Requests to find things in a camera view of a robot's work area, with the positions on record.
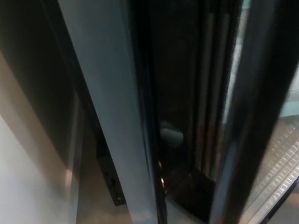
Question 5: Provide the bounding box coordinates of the grey display refrigerator cabinet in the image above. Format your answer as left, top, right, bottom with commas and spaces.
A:
56, 0, 299, 224

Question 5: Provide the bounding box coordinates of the black-framed glass refrigerator door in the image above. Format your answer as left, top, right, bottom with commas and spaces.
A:
125, 0, 299, 224

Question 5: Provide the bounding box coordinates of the dark grey neighbouring cabinet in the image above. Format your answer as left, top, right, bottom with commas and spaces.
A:
0, 0, 127, 222

